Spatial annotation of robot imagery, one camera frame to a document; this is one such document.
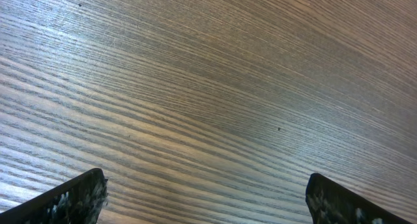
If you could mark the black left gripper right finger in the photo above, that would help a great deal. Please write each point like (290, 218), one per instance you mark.
(331, 203)

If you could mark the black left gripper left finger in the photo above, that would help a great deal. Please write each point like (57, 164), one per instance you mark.
(77, 201)

